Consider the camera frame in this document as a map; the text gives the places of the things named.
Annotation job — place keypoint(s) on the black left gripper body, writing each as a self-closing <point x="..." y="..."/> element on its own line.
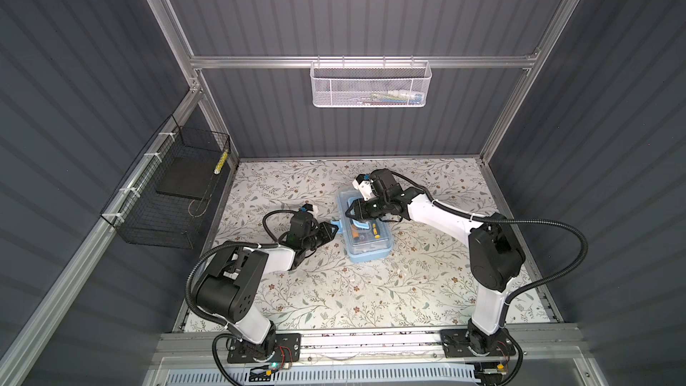
<point x="310" y="243"/>

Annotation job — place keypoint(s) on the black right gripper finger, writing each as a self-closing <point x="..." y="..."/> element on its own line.
<point x="356" y="216"/>
<point x="357" y="205"/>

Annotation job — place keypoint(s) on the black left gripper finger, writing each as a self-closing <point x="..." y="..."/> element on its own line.
<point x="329" y="226"/>
<point x="327" y="234"/>

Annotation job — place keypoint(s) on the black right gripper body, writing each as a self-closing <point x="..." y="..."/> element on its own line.
<point x="376" y="207"/>

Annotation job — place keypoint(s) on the blue plastic tool box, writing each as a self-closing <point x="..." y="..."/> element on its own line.
<point x="360" y="245"/>

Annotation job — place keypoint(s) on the yellow black screwdriver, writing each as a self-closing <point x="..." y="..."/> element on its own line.
<point x="375" y="231"/>

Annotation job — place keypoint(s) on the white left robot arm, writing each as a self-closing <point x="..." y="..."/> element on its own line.
<point x="222" y="285"/>

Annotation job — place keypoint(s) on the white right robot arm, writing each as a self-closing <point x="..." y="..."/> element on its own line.
<point x="496" y="257"/>

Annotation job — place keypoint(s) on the yellow marker in basket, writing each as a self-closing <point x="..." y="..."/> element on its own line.
<point x="221" y="162"/>

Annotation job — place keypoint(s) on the black pad in basket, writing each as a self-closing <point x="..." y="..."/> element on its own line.
<point x="188" y="178"/>

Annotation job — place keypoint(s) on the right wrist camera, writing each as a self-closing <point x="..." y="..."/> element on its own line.
<point x="364" y="184"/>

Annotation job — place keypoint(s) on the white wire mesh basket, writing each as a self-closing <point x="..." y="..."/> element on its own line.
<point x="375" y="84"/>

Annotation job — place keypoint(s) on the black wire basket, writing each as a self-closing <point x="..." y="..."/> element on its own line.
<point x="169" y="197"/>

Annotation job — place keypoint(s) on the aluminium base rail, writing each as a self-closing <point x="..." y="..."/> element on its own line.
<point x="553" y="354"/>

